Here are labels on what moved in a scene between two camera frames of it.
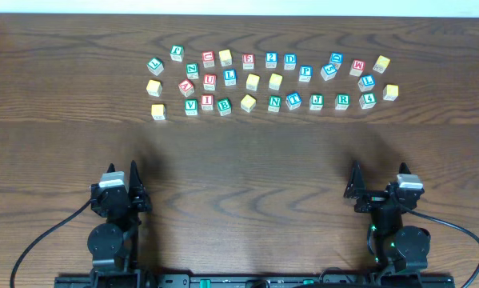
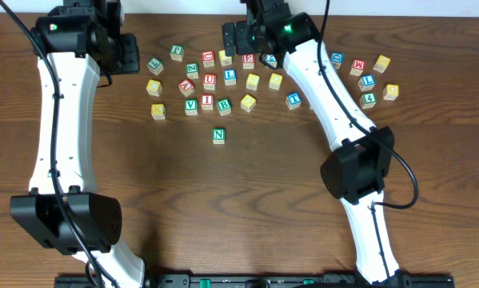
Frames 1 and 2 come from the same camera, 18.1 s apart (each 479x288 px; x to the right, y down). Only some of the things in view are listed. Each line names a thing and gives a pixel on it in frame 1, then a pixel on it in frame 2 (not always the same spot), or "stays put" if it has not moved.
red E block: (248, 61) stays put
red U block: (209, 82) stays put
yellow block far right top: (381, 64) stays put
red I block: (207, 102) stays put
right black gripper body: (377, 196) -> (231, 38)
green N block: (274, 103) -> (218, 136)
